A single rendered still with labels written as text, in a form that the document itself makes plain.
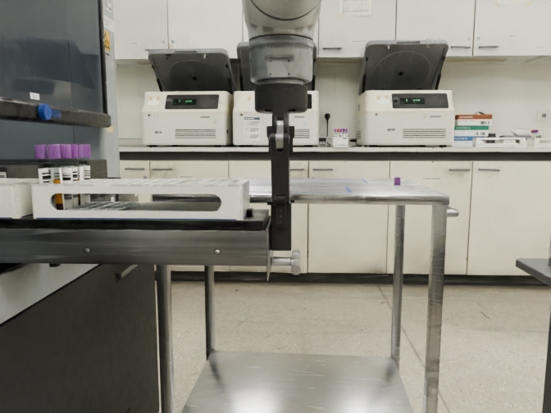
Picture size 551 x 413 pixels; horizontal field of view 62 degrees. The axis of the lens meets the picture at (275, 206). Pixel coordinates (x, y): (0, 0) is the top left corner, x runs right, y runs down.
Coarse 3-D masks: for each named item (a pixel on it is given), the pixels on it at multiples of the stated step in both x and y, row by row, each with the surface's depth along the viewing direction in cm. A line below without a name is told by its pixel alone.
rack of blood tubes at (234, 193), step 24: (48, 192) 64; (72, 192) 64; (96, 192) 64; (120, 192) 63; (144, 192) 63; (168, 192) 63; (192, 192) 63; (216, 192) 63; (240, 192) 63; (48, 216) 64; (72, 216) 64; (96, 216) 64; (120, 216) 64; (144, 216) 64; (168, 216) 64; (192, 216) 63; (216, 216) 63; (240, 216) 63
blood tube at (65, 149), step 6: (60, 144) 65; (66, 144) 66; (60, 150) 65; (66, 150) 65; (66, 156) 65; (66, 162) 66; (66, 168) 66; (66, 174) 66; (66, 180) 66; (66, 198) 66; (66, 204) 67; (72, 204) 67
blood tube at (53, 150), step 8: (56, 144) 64; (48, 152) 63; (56, 152) 64; (56, 160) 64; (56, 168) 64; (56, 176) 64; (56, 200) 65; (64, 200) 65; (56, 208) 65; (64, 208) 65
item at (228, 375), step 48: (336, 192) 96; (384, 192) 97; (432, 192) 97; (432, 240) 93; (432, 288) 93; (432, 336) 95; (240, 384) 124; (288, 384) 124; (336, 384) 124; (384, 384) 124; (432, 384) 96
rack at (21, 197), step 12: (0, 180) 70; (12, 180) 70; (24, 180) 70; (36, 180) 69; (0, 192) 64; (12, 192) 64; (24, 192) 66; (0, 204) 64; (12, 204) 64; (24, 204) 66; (0, 216) 65; (12, 216) 65
